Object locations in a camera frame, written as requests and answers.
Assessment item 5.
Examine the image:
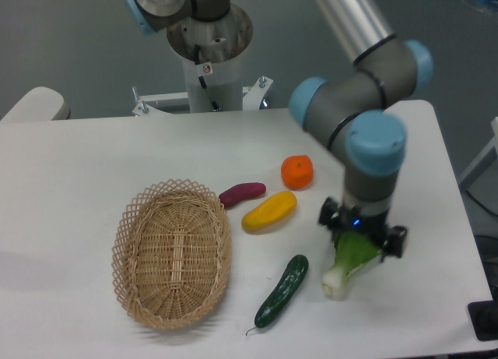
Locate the woven wicker basket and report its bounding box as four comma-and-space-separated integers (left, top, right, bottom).
111, 180, 231, 329

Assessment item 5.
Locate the green bok choy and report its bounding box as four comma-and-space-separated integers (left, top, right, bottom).
321, 231, 381, 299

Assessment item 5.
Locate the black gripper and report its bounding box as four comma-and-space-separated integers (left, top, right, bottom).
318, 197, 408, 262

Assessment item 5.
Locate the purple sweet potato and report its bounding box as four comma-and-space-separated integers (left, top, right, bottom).
219, 182, 266, 209

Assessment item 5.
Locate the white chair armrest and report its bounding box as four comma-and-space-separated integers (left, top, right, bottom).
1, 86, 71, 124

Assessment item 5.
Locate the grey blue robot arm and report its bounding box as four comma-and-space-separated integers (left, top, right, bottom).
125, 0, 433, 257

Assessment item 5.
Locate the black device at table edge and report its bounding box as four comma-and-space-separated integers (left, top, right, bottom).
468, 301, 497, 342

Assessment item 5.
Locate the yellow mango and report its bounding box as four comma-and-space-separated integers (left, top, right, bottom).
241, 191, 297, 232

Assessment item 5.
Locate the black pedestal cable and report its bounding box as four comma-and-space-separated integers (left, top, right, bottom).
193, 43, 221, 112

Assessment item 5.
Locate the white frame at right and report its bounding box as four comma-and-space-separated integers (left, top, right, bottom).
457, 117, 497, 192

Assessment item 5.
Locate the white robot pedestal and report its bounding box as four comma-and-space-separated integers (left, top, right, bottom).
132, 4, 273, 116

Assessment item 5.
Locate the orange tangerine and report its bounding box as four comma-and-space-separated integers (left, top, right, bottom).
281, 155, 314, 190

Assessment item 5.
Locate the green cucumber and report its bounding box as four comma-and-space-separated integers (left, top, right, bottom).
245, 254, 309, 336

